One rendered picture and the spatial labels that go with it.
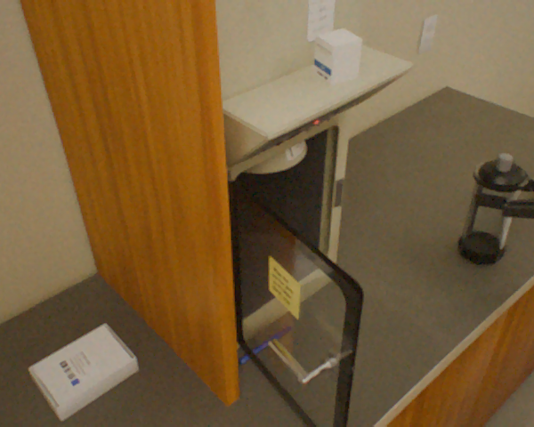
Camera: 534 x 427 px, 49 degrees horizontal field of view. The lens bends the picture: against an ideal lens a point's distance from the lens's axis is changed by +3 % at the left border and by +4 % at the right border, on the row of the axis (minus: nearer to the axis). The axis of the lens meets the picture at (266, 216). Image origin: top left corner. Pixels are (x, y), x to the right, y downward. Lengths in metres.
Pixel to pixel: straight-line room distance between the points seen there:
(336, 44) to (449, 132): 1.14
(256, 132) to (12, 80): 0.55
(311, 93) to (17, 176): 0.64
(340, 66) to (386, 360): 0.62
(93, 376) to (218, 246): 0.44
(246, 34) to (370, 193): 0.89
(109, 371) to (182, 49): 0.68
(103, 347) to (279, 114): 0.63
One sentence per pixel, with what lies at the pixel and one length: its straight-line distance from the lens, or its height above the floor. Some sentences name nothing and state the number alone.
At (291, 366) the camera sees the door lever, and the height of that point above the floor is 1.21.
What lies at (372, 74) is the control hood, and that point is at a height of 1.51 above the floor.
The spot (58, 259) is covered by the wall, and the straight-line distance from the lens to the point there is 1.40.
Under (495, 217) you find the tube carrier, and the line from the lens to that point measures 1.39.
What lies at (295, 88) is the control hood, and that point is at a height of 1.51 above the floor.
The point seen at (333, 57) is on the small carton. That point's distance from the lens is 0.87.
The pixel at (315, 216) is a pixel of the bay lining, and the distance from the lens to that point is 1.24.
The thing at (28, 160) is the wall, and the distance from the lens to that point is 1.24.
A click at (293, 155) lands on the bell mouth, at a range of 1.04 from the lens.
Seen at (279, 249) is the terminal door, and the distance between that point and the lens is 0.83.
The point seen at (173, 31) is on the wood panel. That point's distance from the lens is 0.71.
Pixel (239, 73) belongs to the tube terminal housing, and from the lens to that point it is 0.85.
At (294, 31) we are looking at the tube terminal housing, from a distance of 0.91.
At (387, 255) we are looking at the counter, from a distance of 1.44.
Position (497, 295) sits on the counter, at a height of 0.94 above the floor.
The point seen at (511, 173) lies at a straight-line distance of 1.36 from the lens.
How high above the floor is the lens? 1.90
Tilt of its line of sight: 39 degrees down
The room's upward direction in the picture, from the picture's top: straight up
